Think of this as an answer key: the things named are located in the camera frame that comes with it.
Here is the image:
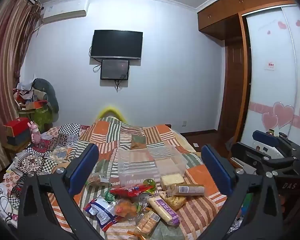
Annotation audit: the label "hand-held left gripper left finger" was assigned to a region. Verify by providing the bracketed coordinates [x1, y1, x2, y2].
[17, 143, 107, 240]

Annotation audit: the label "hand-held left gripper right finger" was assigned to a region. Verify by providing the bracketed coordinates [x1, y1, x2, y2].
[201, 144, 283, 240]

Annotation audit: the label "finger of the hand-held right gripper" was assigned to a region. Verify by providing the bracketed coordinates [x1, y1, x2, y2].
[230, 142, 299, 174]
[252, 130, 300, 155]

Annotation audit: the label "green snack packet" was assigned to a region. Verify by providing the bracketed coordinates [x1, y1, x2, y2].
[104, 190, 118, 203]

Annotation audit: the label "pale bread packet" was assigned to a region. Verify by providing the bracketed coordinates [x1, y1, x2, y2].
[160, 174, 185, 190]

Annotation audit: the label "yellow cracker packet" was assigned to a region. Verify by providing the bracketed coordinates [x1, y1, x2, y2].
[160, 192, 187, 211]

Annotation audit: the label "purple white long packet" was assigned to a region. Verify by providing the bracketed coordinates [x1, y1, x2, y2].
[146, 195, 181, 227]

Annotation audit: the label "clear plastic container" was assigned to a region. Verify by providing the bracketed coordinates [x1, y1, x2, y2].
[116, 144, 188, 188]

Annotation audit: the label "green jelly cup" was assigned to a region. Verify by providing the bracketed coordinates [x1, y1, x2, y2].
[143, 179, 157, 194]

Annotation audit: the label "clear biscuit packet orange ends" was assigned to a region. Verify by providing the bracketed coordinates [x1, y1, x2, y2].
[134, 211, 162, 237]

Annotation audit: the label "brown snack packet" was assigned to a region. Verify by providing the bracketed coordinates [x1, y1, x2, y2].
[86, 172, 110, 187]

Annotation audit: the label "cookie roll packet white label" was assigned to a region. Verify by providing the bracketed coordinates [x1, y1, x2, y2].
[169, 184, 205, 197]

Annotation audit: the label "checkered printed blanket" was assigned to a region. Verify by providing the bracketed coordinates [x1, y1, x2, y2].
[5, 124, 90, 205]

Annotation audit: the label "blue white snack packet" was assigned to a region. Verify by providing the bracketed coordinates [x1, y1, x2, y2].
[83, 196, 120, 232]

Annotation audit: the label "white sliding wardrobe door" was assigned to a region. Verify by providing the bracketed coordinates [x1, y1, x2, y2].
[241, 5, 300, 155]

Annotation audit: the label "red snack packet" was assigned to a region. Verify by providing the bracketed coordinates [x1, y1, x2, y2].
[109, 184, 153, 198]

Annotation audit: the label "pink toy rabbit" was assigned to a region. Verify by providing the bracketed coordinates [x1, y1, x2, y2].
[27, 121, 42, 144]

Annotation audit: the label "orange snack packet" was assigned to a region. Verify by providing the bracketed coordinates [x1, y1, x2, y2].
[112, 200, 143, 219]

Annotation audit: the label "green patterned bag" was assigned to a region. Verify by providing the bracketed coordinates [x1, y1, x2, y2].
[32, 105, 53, 133]

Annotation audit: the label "striped patchwork blanket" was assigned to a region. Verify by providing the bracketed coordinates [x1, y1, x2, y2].
[47, 116, 228, 240]

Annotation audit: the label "dark grey box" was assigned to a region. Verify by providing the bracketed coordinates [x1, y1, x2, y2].
[7, 132, 32, 146]

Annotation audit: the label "wooden bedside stool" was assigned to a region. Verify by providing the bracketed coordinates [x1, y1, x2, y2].
[2, 142, 30, 157]

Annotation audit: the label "wooden wardrobe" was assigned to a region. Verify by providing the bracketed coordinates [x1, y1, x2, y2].
[197, 0, 300, 160]

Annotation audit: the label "orange cardboard box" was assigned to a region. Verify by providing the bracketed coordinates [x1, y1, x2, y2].
[25, 100, 48, 110]

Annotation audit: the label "red box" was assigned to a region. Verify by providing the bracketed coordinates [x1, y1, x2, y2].
[4, 118, 30, 137]

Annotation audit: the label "grey green flat packet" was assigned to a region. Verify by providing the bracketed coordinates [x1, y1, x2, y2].
[150, 221, 185, 240]

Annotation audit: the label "striped brown curtain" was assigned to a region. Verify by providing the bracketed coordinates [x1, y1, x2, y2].
[0, 0, 44, 173]

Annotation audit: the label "white air conditioner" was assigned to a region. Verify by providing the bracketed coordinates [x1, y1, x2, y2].
[42, 0, 90, 26]

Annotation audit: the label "black monitor hanging cable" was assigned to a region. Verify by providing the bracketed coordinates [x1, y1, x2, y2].
[114, 79, 128, 92]

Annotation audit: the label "black monitor side cable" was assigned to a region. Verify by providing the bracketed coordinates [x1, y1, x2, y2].
[92, 57, 102, 72]

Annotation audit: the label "small black wall monitor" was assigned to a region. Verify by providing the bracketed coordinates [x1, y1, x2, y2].
[100, 59, 130, 80]

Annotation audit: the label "large black wall television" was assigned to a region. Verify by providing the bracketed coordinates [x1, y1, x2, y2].
[90, 30, 143, 60]

